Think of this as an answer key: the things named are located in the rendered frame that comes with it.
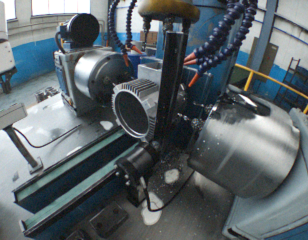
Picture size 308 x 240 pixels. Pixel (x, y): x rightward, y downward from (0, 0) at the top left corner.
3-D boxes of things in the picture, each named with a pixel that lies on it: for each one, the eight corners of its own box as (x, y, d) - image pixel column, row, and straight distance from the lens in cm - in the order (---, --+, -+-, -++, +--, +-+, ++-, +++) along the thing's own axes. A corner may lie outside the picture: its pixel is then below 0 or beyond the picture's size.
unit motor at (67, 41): (84, 72, 116) (80, 19, 112) (104, 81, 87) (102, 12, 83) (54, 81, 109) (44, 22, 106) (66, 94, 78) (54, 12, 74)
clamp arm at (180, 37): (157, 142, 34) (174, 31, 23) (167, 148, 33) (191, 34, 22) (148, 150, 32) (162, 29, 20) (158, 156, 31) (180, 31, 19)
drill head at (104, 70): (103, 82, 95) (101, 46, 89) (139, 100, 68) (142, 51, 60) (69, 93, 86) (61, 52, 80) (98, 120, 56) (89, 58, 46)
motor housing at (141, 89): (147, 106, 62) (150, 67, 55) (181, 124, 54) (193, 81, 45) (113, 125, 51) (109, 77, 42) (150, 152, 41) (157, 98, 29)
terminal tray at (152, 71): (157, 78, 53) (159, 61, 51) (180, 86, 48) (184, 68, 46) (136, 85, 45) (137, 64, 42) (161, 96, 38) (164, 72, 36)
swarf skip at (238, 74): (212, 85, 454) (220, 60, 439) (214, 78, 545) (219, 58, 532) (246, 97, 474) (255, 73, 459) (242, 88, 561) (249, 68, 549)
